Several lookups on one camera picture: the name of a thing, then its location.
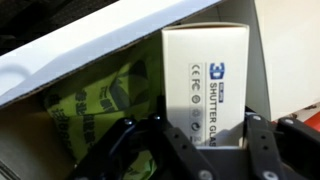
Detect small white shutter glasses box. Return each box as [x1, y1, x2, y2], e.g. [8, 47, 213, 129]
[161, 21, 251, 148]

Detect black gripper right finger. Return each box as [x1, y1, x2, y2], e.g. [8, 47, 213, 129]
[242, 106, 320, 180]

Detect green printed bag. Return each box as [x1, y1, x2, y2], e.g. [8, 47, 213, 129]
[43, 59, 164, 180]

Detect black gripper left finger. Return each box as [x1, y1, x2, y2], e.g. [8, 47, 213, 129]
[66, 94, 221, 180]

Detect big white cardboard box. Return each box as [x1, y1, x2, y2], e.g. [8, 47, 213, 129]
[0, 0, 273, 180]

